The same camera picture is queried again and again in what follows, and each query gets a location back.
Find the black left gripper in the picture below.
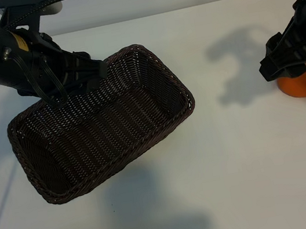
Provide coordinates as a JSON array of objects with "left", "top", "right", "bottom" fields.
[{"left": 6, "top": 14, "right": 112, "bottom": 113}]

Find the orange fruit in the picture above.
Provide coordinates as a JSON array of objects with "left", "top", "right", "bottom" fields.
[{"left": 274, "top": 61, "right": 306, "bottom": 102}]

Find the dark brown wicker basket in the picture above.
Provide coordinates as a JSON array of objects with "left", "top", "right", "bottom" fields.
[{"left": 0, "top": 35, "right": 208, "bottom": 211}]

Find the thin black looped wrist cable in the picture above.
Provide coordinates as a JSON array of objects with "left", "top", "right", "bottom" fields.
[{"left": 12, "top": 43, "right": 69, "bottom": 114}]

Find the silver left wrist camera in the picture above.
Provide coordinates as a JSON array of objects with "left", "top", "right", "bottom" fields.
[{"left": 0, "top": 0, "right": 64, "bottom": 24}]

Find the black braided cable sleeve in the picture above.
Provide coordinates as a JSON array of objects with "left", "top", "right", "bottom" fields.
[{"left": 0, "top": 0, "right": 82, "bottom": 31}]

